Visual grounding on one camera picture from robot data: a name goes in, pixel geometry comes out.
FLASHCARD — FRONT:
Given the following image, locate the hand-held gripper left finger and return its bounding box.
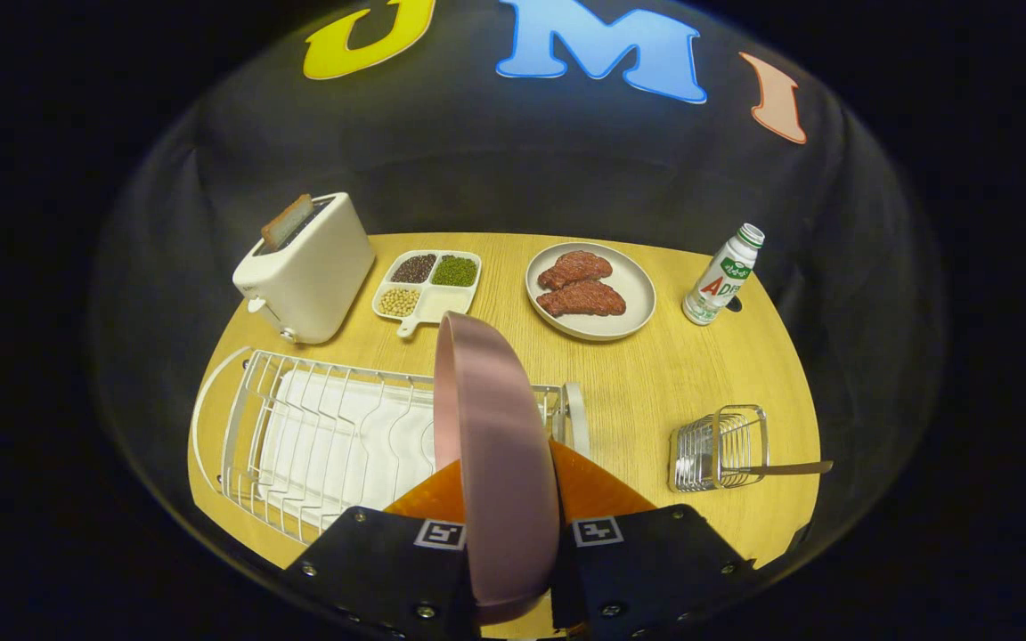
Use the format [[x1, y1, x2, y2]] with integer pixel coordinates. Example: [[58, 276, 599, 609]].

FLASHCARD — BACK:
[[280, 458, 483, 641]]

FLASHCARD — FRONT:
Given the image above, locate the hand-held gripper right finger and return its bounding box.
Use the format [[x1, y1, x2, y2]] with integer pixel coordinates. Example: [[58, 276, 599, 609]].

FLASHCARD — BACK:
[[549, 438, 756, 635]]

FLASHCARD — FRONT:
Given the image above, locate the metal wire basket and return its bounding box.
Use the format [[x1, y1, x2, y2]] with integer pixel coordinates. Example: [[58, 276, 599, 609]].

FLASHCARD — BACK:
[[668, 404, 770, 493]]

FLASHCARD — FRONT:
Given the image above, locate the white wire dish rack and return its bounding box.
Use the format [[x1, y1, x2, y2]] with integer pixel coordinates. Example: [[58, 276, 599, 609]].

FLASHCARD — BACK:
[[191, 345, 590, 546]]

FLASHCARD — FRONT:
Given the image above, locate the pink plate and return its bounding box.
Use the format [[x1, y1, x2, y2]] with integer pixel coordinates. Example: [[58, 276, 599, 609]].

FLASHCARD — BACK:
[[433, 312, 561, 626]]

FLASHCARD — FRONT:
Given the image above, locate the white divided dish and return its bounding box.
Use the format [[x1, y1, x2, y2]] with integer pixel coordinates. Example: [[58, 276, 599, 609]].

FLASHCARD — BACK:
[[371, 249, 484, 339]]

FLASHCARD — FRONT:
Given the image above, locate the beige plate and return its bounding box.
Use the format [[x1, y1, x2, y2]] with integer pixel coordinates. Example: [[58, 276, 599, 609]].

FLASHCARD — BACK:
[[525, 241, 657, 343]]

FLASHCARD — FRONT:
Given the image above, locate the red meat piece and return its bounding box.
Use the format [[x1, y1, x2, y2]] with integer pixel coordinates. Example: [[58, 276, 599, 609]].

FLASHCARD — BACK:
[[537, 250, 614, 291], [536, 280, 627, 318]]

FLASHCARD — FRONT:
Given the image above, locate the white green milk bottle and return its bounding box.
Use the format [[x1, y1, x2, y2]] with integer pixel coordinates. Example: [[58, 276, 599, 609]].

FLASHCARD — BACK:
[[682, 223, 766, 327]]

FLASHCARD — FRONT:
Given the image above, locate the white toaster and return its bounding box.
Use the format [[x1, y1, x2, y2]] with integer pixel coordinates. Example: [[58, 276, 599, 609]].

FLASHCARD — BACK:
[[232, 191, 377, 346]]

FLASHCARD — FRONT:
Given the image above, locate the pile of dark beans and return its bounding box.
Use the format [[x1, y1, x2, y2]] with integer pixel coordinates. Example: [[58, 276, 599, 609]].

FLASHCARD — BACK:
[[390, 254, 437, 284]]

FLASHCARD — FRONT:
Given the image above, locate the pile of green beans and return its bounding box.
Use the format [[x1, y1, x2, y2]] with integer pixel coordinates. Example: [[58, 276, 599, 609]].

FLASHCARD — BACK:
[[431, 256, 478, 288]]

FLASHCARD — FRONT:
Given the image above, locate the brown bread slice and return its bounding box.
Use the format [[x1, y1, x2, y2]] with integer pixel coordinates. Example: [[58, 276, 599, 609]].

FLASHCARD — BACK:
[[260, 194, 315, 250]]

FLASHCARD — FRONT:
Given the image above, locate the black backdrop cloth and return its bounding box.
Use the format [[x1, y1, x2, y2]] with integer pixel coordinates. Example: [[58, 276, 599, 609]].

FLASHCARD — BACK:
[[90, 0, 946, 571]]

